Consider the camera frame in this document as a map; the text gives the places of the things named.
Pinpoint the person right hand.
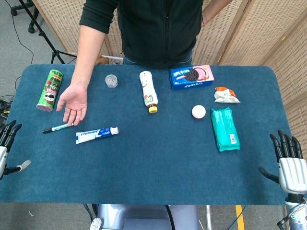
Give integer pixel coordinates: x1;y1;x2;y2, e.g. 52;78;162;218
56;82;89;127

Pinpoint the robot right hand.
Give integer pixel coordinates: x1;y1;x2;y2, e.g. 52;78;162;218
258;130;307;195

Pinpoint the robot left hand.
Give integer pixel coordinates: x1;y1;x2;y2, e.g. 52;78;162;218
0;120;31;180

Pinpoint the white round ball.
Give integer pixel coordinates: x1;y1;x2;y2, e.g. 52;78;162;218
191;104;207;119

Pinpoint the person right forearm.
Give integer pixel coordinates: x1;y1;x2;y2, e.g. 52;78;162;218
71;23;107;87

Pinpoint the person left forearm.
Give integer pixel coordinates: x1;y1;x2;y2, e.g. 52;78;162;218
201;0;233;27

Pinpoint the green Pringles can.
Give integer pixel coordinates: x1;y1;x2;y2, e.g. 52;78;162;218
36;69;64;113

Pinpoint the green white marker pen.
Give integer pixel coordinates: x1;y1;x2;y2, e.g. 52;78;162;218
42;123;74;134

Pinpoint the blue white toothpaste tube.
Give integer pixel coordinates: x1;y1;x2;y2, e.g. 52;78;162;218
75;126;119;145

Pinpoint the small clear plastic jar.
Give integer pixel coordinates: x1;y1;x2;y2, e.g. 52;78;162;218
105;74;118;89

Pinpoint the white plastic basket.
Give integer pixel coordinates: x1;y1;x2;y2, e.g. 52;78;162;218
105;55;124;65

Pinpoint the black tripod stand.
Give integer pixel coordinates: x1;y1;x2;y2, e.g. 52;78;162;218
18;0;77;64

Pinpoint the yellow floor tape strip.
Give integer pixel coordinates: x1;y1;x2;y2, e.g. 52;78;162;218
235;205;245;230

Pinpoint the white bottle yellow cap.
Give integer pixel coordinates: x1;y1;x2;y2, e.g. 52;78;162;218
139;70;159;114

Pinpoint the teal wet wipes pack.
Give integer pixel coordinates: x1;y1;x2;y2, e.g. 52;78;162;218
210;107;241;152

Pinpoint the black office chair base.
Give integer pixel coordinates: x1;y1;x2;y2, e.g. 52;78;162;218
10;0;40;34

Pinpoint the metal table leg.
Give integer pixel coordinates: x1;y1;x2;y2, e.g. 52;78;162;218
205;205;212;230

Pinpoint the blue felt table mat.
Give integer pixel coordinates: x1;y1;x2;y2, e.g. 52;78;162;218
0;64;301;206

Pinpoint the crumpled white orange snack packet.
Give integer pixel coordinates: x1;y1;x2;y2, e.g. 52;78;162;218
213;86;241;104

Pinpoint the blue Oreo cookie box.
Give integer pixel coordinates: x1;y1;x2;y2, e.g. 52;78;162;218
169;64;215;91

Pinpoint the silver blue robot torso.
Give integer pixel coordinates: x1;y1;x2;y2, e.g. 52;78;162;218
90;204;201;230

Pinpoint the black cable bundle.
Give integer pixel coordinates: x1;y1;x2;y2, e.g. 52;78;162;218
0;94;15;118

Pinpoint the thin black floor cable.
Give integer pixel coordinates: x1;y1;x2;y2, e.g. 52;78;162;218
4;0;34;65

